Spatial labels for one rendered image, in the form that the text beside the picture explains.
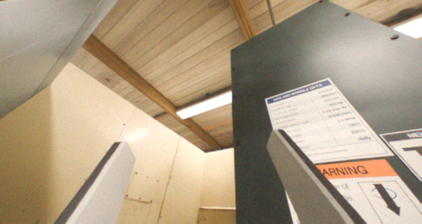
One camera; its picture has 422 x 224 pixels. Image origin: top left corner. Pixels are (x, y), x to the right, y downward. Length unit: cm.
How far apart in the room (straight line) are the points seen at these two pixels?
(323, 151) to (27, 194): 109
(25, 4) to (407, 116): 60
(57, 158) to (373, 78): 123
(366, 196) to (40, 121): 118
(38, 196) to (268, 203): 97
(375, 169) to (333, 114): 11
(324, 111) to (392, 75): 14
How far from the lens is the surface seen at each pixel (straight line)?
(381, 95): 43
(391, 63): 49
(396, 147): 37
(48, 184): 106
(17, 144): 106
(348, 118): 39
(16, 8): 33
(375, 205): 34
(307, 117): 39
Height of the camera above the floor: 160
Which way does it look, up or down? 42 degrees up
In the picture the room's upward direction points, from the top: 6 degrees clockwise
